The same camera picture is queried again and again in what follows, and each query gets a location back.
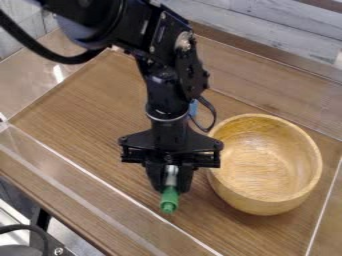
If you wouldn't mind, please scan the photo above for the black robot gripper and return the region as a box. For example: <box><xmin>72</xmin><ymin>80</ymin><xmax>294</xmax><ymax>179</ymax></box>
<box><xmin>117</xmin><ymin>114</ymin><xmax>224</xmax><ymax>194</ymax></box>

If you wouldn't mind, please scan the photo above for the green and white marker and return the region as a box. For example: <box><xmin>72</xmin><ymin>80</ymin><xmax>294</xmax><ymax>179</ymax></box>
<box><xmin>160</xmin><ymin>165</ymin><xmax>179</xmax><ymax>214</ymax></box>

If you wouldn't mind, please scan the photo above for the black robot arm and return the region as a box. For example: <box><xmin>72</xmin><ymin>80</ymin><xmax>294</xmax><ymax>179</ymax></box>
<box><xmin>34</xmin><ymin>0</ymin><xmax>223</xmax><ymax>193</ymax></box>

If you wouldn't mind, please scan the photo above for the brown wooden bowl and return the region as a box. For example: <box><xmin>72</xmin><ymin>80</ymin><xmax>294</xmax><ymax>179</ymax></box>
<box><xmin>207</xmin><ymin>113</ymin><xmax>323</xmax><ymax>216</ymax></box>

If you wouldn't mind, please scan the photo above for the blue rectangular block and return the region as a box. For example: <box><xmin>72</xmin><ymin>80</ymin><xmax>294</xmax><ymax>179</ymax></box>
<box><xmin>189</xmin><ymin>99</ymin><xmax>199</xmax><ymax>117</ymax></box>

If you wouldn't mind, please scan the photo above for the clear acrylic tray wall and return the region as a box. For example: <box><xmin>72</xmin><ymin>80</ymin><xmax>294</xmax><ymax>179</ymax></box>
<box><xmin>0</xmin><ymin>27</ymin><xmax>342</xmax><ymax>256</ymax></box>

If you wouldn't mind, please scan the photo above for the black metal table frame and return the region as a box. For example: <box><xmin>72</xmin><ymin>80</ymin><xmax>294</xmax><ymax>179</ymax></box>
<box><xmin>0</xmin><ymin>178</ymin><xmax>76</xmax><ymax>256</ymax></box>

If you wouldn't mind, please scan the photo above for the black cable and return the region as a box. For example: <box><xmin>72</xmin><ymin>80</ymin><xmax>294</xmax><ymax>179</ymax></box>
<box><xmin>0</xmin><ymin>9</ymin><xmax>105</xmax><ymax>65</ymax></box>

